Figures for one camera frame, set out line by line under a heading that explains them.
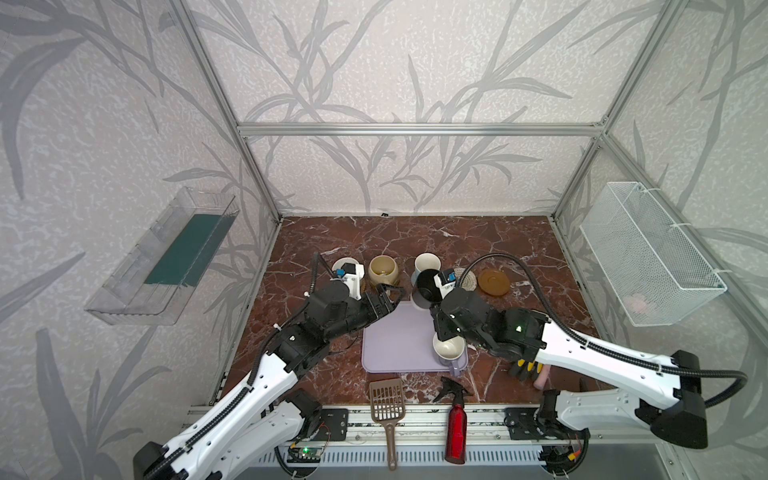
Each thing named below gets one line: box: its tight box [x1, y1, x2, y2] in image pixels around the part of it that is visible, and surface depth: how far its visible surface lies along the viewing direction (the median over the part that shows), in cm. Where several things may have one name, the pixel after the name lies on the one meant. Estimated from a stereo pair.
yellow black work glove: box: [509, 359, 544, 381], surface depth 80 cm
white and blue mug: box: [411, 252, 441, 287], surface depth 98 cm
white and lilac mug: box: [432, 332, 469, 377], surface depth 79 cm
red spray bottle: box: [433, 376, 472, 464], surface depth 72 cm
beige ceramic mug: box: [368, 255, 399, 286], surface depth 96 cm
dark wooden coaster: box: [478, 269, 510, 297], surface depth 103 cm
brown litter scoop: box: [369, 378, 406, 471], surface depth 79 cm
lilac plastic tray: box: [362, 300, 469, 374], surface depth 85 cm
